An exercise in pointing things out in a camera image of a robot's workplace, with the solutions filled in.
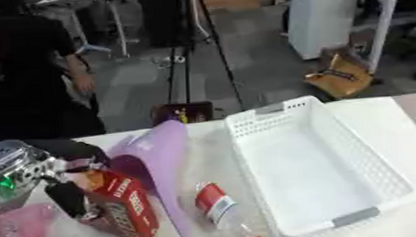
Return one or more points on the dark box with figures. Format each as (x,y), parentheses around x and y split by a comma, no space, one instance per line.
(182,113)

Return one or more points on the purple plastic dustpan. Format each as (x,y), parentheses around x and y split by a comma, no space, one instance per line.
(155,152)

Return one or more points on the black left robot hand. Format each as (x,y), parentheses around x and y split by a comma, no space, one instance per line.
(68,151)

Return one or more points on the black tripod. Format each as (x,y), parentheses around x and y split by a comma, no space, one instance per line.
(183,42)

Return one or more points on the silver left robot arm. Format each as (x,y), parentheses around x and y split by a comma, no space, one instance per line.
(11,177)

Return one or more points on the white plastic basket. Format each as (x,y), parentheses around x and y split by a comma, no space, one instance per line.
(311,166)

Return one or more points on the tan bag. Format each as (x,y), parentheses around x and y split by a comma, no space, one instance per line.
(340,74)

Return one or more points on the pink plastic bag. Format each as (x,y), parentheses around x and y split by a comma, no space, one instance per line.
(16,226)

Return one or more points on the red cardboard snack box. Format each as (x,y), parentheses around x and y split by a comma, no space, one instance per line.
(125,206)

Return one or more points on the clear bottle with red label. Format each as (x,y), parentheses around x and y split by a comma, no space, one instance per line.
(220,206)

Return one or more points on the person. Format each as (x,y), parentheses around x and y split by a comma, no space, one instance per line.
(25,80)

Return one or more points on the white pole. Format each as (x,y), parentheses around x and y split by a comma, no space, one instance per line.
(384,25)

